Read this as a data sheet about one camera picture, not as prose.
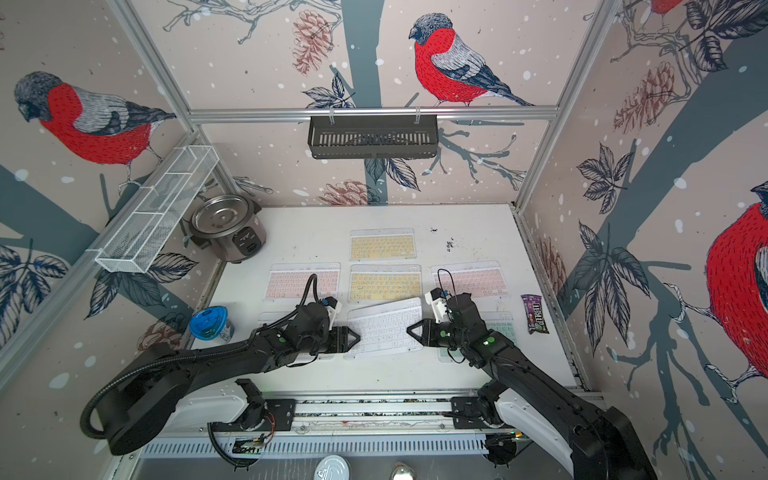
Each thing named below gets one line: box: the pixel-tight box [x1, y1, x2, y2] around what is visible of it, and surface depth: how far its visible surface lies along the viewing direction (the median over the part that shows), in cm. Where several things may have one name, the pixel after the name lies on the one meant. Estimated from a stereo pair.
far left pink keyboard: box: [264, 262, 341, 300], surface depth 102 cm
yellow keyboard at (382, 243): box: [349, 227, 417, 261], surface depth 111 cm
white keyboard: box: [344, 297, 424, 359], surface depth 84 cm
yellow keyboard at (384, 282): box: [348, 264, 423, 303], surface depth 100 cm
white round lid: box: [313, 455, 350, 480], surface depth 63 cm
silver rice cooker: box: [189, 194, 267, 264], surface depth 100 cm
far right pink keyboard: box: [431, 260, 509, 298], surface depth 101 cm
